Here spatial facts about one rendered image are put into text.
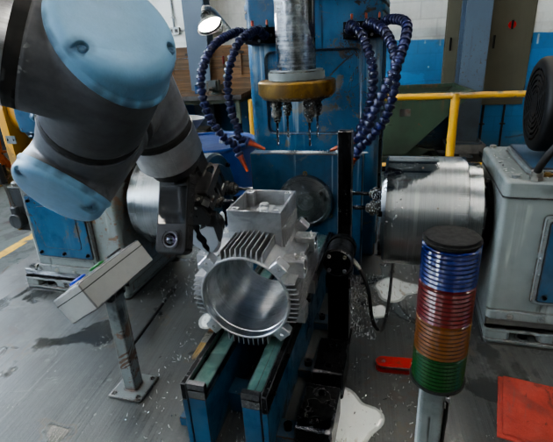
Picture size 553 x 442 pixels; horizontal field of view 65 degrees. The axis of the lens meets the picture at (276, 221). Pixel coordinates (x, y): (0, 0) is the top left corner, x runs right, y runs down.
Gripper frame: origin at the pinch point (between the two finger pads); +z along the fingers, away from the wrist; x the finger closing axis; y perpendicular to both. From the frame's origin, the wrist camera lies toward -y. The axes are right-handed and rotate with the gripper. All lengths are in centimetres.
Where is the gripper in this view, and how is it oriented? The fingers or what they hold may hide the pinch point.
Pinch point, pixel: (210, 251)
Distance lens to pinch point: 75.3
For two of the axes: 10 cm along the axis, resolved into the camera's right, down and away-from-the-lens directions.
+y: 2.0, -7.9, 5.8
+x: -9.6, -0.5, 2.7
